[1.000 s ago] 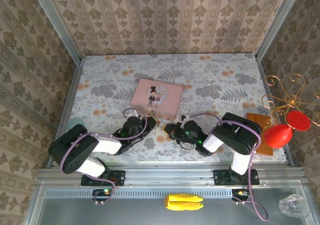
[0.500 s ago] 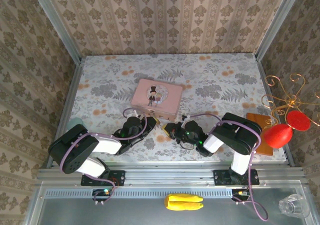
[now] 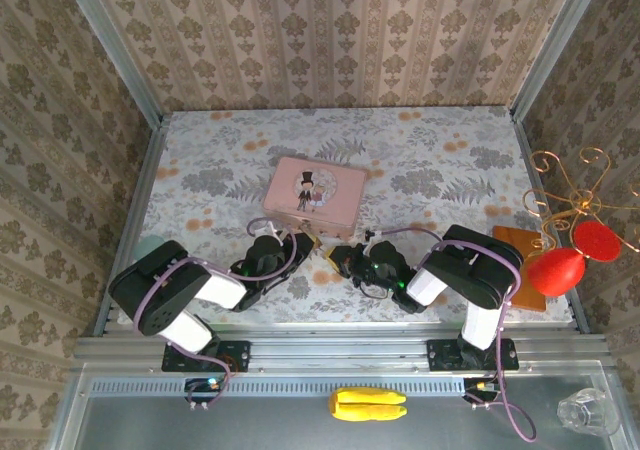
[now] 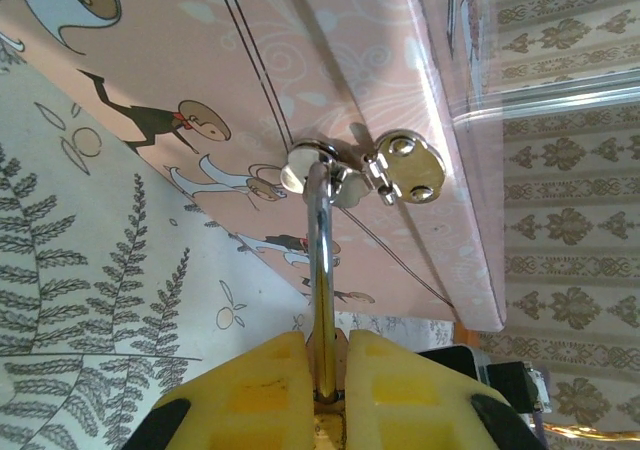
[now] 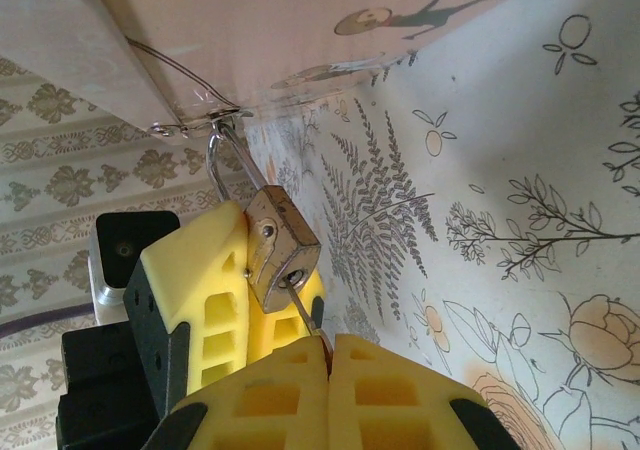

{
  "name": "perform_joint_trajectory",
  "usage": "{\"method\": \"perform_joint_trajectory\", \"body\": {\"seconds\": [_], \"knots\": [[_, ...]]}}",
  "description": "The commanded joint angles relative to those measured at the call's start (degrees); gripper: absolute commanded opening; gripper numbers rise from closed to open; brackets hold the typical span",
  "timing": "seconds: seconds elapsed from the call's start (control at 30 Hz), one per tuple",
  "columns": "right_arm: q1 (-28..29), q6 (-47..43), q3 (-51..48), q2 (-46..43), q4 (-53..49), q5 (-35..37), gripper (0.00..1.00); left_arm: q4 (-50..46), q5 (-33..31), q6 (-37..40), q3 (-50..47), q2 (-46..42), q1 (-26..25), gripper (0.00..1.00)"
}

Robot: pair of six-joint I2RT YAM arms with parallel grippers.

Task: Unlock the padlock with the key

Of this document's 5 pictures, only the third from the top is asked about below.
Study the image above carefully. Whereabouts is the pink tin box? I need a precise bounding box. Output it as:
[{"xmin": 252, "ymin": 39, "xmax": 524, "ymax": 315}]
[{"xmin": 263, "ymin": 156, "xmax": 370, "ymax": 239}]

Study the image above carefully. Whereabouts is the floral table cover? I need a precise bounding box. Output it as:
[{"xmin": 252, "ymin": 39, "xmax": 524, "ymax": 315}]
[{"xmin": 119, "ymin": 108, "xmax": 574, "ymax": 326}]

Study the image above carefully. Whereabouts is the teal plastic cup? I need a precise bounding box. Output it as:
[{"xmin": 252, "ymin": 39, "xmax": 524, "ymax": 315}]
[{"xmin": 133, "ymin": 234, "xmax": 166, "ymax": 261}]

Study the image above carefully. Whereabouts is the yellow toy banana bunch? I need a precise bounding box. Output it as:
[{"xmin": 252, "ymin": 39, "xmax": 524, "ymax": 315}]
[{"xmin": 327, "ymin": 388, "xmax": 409, "ymax": 423}]

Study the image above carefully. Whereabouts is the orange wooden board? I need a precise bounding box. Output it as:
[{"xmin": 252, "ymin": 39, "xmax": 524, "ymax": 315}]
[{"xmin": 492, "ymin": 225, "xmax": 549, "ymax": 314}]

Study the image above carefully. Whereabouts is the grey metal shelf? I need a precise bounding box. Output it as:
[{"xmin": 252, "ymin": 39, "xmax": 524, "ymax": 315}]
[{"xmin": 47, "ymin": 364, "xmax": 634, "ymax": 450}]

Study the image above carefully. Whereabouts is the red egg-shaped ornament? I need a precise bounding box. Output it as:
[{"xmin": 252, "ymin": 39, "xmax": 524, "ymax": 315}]
[{"xmin": 528, "ymin": 247, "xmax": 586, "ymax": 297}]

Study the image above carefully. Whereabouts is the red round disc ornament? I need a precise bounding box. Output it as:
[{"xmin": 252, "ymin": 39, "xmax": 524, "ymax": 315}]
[{"xmin": 573, "ymin": 220, "xmax": 623, "ymax": 262}]

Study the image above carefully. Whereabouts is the clear glass cup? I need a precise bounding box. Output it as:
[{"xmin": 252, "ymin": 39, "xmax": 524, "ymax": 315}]
[{"xmin": 557, "ymin": 388, "xmax": 621, "ymax": 437}]

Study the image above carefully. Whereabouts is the aluminium mounting rail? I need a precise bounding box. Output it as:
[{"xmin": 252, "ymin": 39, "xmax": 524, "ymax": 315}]
[{"xmin": 74, "ymin": 322, "xmax": 609, "ymax": 371}]

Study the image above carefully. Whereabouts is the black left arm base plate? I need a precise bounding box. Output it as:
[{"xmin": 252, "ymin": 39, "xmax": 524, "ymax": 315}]
[{"xmin": 161, "ymin": 340, "xmax": 251, "ymax": 374}]

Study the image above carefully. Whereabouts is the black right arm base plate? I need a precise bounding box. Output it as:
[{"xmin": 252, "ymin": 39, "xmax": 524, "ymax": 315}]
[{"xmin": 426, "ymin": 338, "xmax": 520, "ymax": 372}]

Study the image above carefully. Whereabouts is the slotted grey cable duct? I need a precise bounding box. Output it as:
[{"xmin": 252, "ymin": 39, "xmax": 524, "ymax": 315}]
[{"xmin": 89, "ymin": 375, "xmax": 474, "ymax": 396}]

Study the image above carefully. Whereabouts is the aluminium side rail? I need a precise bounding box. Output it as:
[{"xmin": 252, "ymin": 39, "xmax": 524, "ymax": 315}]
[
  {"xmin": 93, "ymin": 119, "xmax": 169, "ymax": 336},
  {"xmin": 509, "ymin": 114, "xmax": 589, "ymax": 334}
]

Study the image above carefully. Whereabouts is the gold wire stand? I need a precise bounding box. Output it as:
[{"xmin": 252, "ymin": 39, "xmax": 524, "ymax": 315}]
[{"xmin": 522, "ymin": 147, "xmax": 640, "ymax": 261}]

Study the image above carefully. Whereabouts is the aluminium frame post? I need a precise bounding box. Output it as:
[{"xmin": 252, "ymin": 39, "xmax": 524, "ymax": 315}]
[
  {"xmin": 509, "ymin": 0, "xmax": 609, "ymax": 121},
  {"xmin": 55, "ymin": 0, "xmax": 166, "ymax": 129}
]

